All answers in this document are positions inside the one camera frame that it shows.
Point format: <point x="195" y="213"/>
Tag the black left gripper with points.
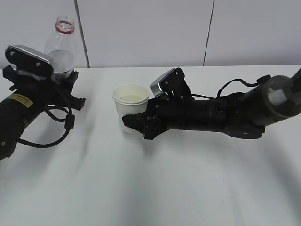
<point x="49" y="91"/>

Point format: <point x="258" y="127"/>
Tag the white paper cup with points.
<point x="130" y="99"/>

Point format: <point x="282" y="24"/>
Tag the clear plastic water bottle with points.
<point x="61" y="47"/>

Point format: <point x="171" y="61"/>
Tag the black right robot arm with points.
<point x="271" y="99"/>

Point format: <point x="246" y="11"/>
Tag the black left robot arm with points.
<point x="28" y="100"/>

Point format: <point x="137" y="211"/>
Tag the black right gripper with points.
<point x="163" y="114"/>

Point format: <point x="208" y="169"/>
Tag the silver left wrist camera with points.
<point x="30" y="60"/>

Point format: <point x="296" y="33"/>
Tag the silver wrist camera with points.
<point x="30" y="60"/>
<point x="171" y="81"/>

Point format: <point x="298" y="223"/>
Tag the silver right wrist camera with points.
<point x="171" y="81"/>

